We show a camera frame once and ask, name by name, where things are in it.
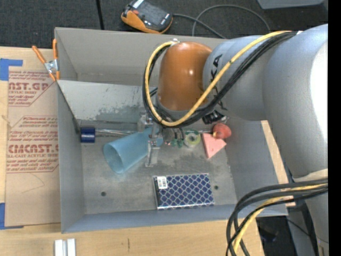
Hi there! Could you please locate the brown cardboard board red print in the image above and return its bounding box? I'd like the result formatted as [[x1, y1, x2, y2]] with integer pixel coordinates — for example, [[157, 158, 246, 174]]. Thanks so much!
[[0, 46, 62, 229]]

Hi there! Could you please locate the pink triangular sponge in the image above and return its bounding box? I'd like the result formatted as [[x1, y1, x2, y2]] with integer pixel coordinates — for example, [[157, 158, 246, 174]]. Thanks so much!
[[201, 132, 228, 159]]

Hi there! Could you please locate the light blue plastic cup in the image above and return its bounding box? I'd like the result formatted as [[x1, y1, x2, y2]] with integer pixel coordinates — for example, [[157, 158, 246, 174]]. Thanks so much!
[[103, 126, 164, 175]]

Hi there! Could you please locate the grey metal bin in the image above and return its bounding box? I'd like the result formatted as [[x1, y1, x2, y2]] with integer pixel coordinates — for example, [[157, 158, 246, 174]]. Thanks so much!
[[54, 27, 290, 234]]

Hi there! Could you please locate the blue diamond patterned box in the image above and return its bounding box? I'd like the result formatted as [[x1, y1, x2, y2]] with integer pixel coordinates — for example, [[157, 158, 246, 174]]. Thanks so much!
[[152, 172, 216, 211]]

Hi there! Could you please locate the yellow-green clear tape roll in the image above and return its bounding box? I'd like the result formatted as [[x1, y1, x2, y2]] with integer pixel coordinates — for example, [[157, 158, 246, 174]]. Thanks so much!
[[184, 131, 201, 149]]

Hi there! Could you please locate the dark blue handled metal tool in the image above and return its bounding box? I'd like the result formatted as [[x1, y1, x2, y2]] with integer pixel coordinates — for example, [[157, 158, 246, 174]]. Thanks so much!
[[80, 126, 140, 143]]

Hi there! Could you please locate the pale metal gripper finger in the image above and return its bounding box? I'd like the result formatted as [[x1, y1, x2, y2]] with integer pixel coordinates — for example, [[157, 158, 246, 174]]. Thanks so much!
[[144, 140, 155, 168], [153, 141, 161, 167]]

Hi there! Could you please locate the black cylinder on white bracket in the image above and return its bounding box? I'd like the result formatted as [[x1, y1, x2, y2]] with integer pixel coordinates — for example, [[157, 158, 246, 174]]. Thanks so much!
[[201, 110, 229, 125]]

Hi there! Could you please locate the red toy fruit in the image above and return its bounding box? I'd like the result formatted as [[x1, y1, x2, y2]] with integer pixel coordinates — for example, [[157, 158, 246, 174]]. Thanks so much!
[[212, 123, 232, 140]]

